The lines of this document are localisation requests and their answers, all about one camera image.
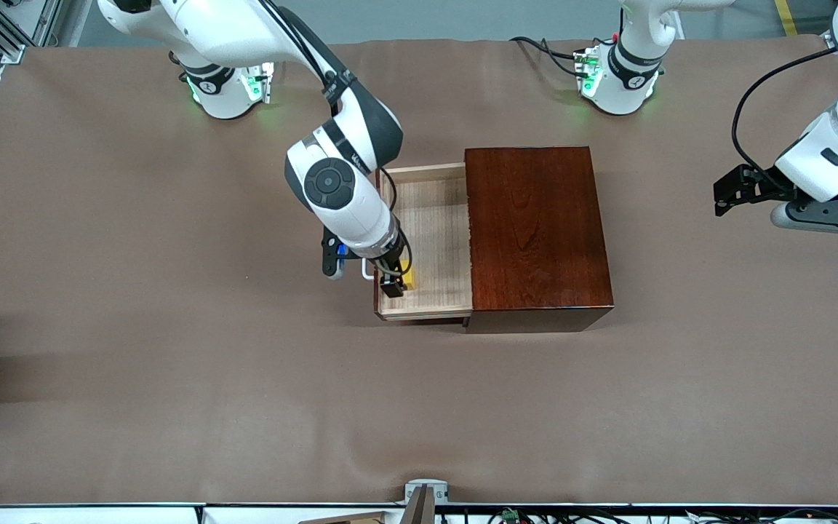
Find wooden drawer with white handle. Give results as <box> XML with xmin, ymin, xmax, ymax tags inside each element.
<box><xmin>362</xmin><ymin>162</ymin><xmax>474</xmax><ymax>325</ymax></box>

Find dark brown wooden cabinet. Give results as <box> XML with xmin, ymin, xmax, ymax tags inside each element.
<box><xmin>464</xmin><ymin>146</ymin><xmax>615</xmax><ymax>334</ymax></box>

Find brown table cover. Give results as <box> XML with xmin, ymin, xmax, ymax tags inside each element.
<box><xmin>0</xmin><ymin>36</ymin><xmax>838</xmax><ymax>507</ymax></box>

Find tan wooden board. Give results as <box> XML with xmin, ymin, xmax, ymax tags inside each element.
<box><xmin>297</xmin><ymin>511</ymin><xmax>391</xmax><ymax>524</ymax></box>

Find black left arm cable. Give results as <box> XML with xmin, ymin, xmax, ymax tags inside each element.
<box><xmin>732</xmin><ymin>47</ymin><xmax>838</xmax><ymax>191</ymax></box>

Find grey camera bracket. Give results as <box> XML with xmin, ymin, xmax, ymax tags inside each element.
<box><xmin>401</xmin><ymin>479</ymin><xmax>450</xmax><ymax>524</ymax></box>

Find black left base cable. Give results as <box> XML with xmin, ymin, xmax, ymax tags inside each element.
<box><xmin>510</xmin><ymin>36</ymin><xmax>594</xmax><ymax>77</ymax></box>

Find tangled black cables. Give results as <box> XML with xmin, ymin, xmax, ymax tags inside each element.
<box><xmin>437</xmin><ymin>507</ymin><xmax>838</xmax><ymax>524</ymax></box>

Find white table edge rail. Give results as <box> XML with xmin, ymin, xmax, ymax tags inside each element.
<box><xmin>0</xmin><ymin>502</ymin><xmax>838</xmax><ymax>524</ymax></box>

